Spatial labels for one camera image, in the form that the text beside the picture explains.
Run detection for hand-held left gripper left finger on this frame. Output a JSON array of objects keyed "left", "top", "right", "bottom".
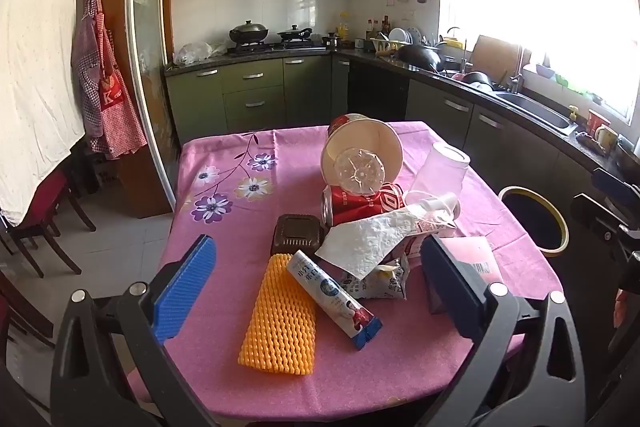
[{"left": 50, "top": 234, "right": 218, "bottom": 427}]

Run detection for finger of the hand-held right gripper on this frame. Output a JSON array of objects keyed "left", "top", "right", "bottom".
[
  {"left": 571, "top": 193, "right": 640, "bottom": 240},
  {"left": 591, "top": 167, "right": 640, "bottom": 208}
]

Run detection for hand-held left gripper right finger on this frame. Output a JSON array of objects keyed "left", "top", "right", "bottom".
[{"left": 420, "top": 234, "right": 586, "bottom": 427}]

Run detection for yellow rimmed trash bin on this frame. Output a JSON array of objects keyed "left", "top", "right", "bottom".
[{"left": 497, "top": 186, "right": 571, "bottom": 258}]

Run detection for small mauve cardboard box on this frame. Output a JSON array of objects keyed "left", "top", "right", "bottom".
[{"left": 427, "top": 234, "right": 503, "bottom": 315}]

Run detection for snack packet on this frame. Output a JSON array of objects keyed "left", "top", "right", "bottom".
[{"left": 340, "top": 254, "right": 411, "bottom": 300}]

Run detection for red white drink carton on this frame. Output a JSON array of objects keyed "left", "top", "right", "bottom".
[{"left": 390, "top": 209, "right": 458, "bottom": 268}]

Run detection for white tissue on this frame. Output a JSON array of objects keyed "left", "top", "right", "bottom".
[{"left": 314, "top": 209, "right": 426, "bottom": 280}]

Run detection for orange foam fruit net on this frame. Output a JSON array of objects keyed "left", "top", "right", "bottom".
[{"left": 237, "top": 253, "right": 317, "bottom": 376}]

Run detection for clear plastic cup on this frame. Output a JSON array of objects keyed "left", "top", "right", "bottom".
[{"left": 404, "top": 143, "right": 471, "bottom": 208}]

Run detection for blue white tube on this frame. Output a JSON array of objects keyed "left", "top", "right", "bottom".
[{"left": 291, "top": 249, "right": 381, "bottom": 351}]

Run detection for brown plastic box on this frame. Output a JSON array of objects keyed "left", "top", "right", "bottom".
[{"left": 271, "top": 213, "right": 326, "bottom": 258}]

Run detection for red soda can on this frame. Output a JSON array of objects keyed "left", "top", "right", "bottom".
[{"left": 320, "top": 182, "right": 406, "bottom": 228}]

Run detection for clear labelled plastic bottle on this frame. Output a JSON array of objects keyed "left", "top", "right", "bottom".
[{"left": 334, "top": 147, "right": 387, "bottom": 195}]

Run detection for red white paper bowl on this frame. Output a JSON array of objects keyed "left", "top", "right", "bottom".
[{"left": 320, "top": 113, "right": 403, "bottom": 195}]

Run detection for dark metal bowl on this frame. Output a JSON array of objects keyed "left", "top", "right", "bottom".
[{"left": 614, "top": 142, "right": 640, "bottom": 172}]

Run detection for pink floral tablecloth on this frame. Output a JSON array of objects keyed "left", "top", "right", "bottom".
[{"left": 120, "top": 121, "right": 561, "bottom": 420}]

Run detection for yellow white mug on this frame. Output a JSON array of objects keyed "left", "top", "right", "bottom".
[{"left": 594, "top": 126, "right": 620, "bottom": 154}]

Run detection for brown scrubbing brush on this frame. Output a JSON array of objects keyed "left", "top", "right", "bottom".
[{"left": 575, "top": 132, "right": 608, "bottom": 152}]

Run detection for red mug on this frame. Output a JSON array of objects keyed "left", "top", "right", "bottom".
[{"left": 586, "top": 109, "right": 612, "bottom": 142}]

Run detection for steel sink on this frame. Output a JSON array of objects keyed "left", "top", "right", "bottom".
[{"left": 492, "top": 89, "right": 578, "bottom": 135}]

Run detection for green plastic basket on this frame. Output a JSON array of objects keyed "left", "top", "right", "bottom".
[{"left": 555, "top": 74, "right": 591, "bottom": 95}]

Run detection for steel kitchen faucet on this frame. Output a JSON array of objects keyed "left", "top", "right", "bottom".
[{"left": 509, "top": 44, "right": 531, "bottom": 94}]

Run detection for dark wooden red-seat chair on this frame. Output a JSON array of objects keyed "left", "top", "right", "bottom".
[{"left": 0, "top": 169, "right": 98, "bottom": 278}]

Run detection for black bowl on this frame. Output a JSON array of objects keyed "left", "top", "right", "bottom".
[{"left": 462, "top": 71, "right": 496, "bottom": 92}]

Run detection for wooden cutting board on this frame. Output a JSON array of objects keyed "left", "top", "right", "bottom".
[{"left": 470, "top": 34, "right": 523, "bottom": 80}]

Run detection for red checked apron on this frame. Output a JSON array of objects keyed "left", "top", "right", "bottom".
[{"left": 90, "top": 0, "right": 148, "bottom": 158}]

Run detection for bright window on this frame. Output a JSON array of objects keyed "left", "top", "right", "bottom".
[{"left": 437, "top": 0, "right": 640, "bottom": 122}]

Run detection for thin curved faucet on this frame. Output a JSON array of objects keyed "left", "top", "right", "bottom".
[{"left": 446, "top": 27, "right": 468, "bottom": 75}]

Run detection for green lower kitchen cabinets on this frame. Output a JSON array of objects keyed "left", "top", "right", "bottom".
[{"left": 165, "top": 56, "right": 601, "bottom": 228}]

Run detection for large black wok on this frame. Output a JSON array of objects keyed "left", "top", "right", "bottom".
[{"left": 395, "top": 43, "right": 446, "bottom": 72}]

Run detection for clear plastic bag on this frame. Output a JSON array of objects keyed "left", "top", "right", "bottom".
[{"left": 172, "top": 41, "right": 228, "bottom": 66}]

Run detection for dark stone countertop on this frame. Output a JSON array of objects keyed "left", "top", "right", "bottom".
[{"left": 164, "top": 47, "right": 640, "bottom": 188}]

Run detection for dish rack with plates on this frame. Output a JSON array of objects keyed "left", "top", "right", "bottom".
[{"left": 372, "top": 27, "right": 426, "bottom": 55}]

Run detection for white hanging cloth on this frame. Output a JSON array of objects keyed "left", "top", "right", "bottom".
[{"left": 0, "top": 0, "right": 98, "bottom": 228}]

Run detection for gas stove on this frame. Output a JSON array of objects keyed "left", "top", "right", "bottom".
[{"left": 227, "top": 39, "right": 326, "bottom": 55}]

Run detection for purple checked apron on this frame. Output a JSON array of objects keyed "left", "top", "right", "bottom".
[{"left": 71, "top": 0, "right": 108, "bottom": 152}]

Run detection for black wok with lid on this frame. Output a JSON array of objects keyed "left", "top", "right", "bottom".
[{"left": 229, "top": 20, "right": 270, "bottom": 44}]

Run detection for row of condiment bottles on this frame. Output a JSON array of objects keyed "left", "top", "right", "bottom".
[{"left": 366, "top": 14, "right": 393, "bottom": 40}]

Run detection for black pan with lid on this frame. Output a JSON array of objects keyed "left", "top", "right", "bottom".
[{"left": 276, "top": 25, "right": 313, "bottom": 42}]

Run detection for glass sliding door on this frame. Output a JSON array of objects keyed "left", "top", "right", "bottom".
[{"left": 125, "top": 0, "right": 176, "bottom": 218}]

